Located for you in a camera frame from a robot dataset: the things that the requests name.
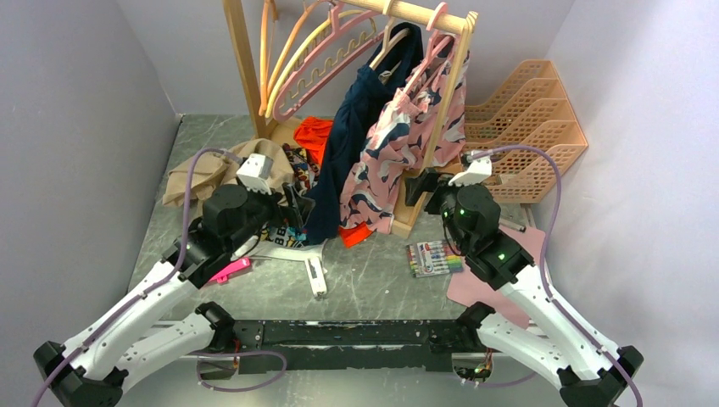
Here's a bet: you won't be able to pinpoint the pink clipboard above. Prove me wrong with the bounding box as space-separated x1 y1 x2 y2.
447 226 545 328

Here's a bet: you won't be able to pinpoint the wooden clothes rack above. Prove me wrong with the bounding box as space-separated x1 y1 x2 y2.
222 0 478 238

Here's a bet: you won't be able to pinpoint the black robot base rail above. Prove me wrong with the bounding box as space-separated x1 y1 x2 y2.
234 320 486 374

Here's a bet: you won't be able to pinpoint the pink plastic clip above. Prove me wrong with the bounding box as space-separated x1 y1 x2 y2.
209 258 251 284

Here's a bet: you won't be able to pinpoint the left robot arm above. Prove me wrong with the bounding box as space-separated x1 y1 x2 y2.
32 184 315 406

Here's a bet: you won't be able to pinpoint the peach plastic file organizer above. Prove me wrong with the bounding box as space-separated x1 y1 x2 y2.
465 59 588 204

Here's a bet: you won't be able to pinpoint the marker pen set box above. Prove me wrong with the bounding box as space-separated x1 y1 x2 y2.
406 240 464 278

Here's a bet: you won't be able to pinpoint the pink hanger holding shorts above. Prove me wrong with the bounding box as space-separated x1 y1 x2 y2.
403 2 449 95

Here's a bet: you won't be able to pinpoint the pink plastic hanger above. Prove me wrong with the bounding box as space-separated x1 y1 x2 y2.
270 0 388 122

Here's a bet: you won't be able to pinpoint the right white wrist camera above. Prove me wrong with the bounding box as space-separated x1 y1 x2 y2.
448 157 493 187

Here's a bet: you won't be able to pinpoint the colourful patterned shorts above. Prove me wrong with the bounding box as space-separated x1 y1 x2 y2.
282 143 320 195

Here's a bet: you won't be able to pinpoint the white plastic clip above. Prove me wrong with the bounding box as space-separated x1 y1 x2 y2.
304 257 327 299

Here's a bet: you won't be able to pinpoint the navy blue shorts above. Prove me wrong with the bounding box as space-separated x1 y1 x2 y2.
304 22 425 245

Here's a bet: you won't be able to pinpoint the yellow hanger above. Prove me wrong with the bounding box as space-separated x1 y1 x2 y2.
264 5 366 119

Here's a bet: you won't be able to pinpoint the orange garment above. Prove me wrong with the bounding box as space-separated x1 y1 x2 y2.
293 116 373 248

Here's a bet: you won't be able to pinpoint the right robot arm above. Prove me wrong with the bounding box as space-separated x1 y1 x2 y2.
404 168 644 406

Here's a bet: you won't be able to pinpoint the beige shorts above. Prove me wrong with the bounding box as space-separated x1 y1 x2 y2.
162 138 294 207

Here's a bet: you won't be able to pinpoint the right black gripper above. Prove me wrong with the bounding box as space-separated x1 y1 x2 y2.
405 166 482 251

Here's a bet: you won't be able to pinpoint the pink shark print shorts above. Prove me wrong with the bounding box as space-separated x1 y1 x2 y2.
339 34 470 233

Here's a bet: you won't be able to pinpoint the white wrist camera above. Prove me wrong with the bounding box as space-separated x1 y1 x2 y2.
236 153 274 195
448 157 493 187

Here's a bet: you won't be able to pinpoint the orange hanger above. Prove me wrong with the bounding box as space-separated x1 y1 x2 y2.
258 0 327 116

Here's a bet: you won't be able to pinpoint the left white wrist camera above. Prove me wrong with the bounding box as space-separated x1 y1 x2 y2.
236 153 274 195

